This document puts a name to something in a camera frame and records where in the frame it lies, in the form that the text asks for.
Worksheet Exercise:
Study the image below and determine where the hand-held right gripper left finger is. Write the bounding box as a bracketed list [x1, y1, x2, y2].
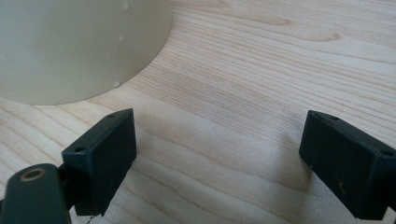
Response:
[61, 107, 137, 217]

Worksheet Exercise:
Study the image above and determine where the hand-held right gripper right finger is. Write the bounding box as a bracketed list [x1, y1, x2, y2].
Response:
[298, 109, 396, 221]

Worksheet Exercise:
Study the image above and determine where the beige plastic bin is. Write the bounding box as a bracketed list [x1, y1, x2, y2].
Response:
[0, 0, 174, 106]

